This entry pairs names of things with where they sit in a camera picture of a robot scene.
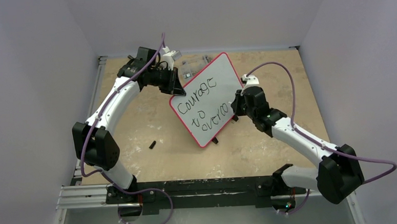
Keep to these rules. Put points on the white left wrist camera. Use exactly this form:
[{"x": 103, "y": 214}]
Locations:
[{"x": 170, "y": 56}]

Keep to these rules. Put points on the black marker cap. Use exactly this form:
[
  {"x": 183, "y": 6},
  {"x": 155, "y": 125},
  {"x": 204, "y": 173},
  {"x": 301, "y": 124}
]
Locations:
[{"x": 152, "y": 145}]

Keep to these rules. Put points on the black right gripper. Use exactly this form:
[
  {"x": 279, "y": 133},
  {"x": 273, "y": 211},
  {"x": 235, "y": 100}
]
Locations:
[{"x": 238, "y": 106}]

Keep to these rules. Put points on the clear plastic box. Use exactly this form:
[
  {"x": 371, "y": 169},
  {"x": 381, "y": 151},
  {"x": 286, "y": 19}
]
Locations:
[{"x": 192, "y": 66}]

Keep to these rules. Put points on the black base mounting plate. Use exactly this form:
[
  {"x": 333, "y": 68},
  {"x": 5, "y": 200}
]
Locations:
[{"x": 256, "y": 191}]

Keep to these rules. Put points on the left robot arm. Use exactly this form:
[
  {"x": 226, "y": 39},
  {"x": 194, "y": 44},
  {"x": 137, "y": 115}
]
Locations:
[{"x": 93, "y": 139}]

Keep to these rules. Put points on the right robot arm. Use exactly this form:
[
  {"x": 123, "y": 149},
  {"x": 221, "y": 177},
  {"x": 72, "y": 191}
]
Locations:
[{"x": 336, "y": 173}]

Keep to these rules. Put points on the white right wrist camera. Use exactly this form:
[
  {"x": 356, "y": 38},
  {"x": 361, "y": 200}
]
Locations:
[{"x": 248, "y": 81}]

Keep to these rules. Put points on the red framed whiteboard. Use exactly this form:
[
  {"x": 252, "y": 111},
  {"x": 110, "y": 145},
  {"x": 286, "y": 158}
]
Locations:
[{"x": 206, "y": 107}]

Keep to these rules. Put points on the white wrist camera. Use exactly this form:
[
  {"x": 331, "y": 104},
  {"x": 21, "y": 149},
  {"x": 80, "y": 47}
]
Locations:
[
  {"x": 170, "y": 56},
  {"x": 248, "y": 81}
]

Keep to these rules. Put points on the aluminium frame rail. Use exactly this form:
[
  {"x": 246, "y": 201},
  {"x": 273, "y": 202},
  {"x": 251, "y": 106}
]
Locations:
[{"x": 77, "y": 195}]

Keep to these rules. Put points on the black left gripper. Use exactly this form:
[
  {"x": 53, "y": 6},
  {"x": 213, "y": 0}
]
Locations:
[{"x": 173, "y": 86}]

